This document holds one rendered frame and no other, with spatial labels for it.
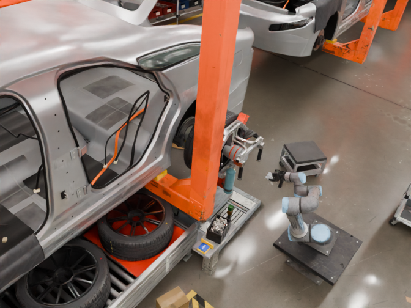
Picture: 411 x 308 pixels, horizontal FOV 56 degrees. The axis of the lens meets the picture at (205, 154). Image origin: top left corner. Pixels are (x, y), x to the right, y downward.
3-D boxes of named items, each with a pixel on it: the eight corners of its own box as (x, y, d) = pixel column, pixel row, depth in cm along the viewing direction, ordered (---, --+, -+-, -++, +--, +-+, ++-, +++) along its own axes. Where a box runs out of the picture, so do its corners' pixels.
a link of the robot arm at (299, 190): (306, 198, 333) (306, 184, 332) (293, 198, 337) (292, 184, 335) (307, 195, 342) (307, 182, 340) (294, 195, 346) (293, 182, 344)
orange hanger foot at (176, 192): (155, 178, 370) (155, 150, 348) (199, 204, 348) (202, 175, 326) (143, 187, 359) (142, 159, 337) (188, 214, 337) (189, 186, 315)
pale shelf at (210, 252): (221, 219, 349) (221, 216, 348) (236, 228, 342) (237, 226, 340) (191, 249, 321) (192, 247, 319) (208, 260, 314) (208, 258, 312)
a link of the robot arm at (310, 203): (317, 199, 273) (322, 183, 337) (299, 198, 277) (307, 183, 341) (318, 215, 274) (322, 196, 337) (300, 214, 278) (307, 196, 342)
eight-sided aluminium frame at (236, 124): (238, 156, 395) (245, 112, 361) (243, 159, 392) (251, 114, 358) (207, 184, 359) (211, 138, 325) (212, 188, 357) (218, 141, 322)
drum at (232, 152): (229, 150, 369) (230, 139, 360) (248, 160, 360) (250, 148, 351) (221, 157, 360) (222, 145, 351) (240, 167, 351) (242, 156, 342)
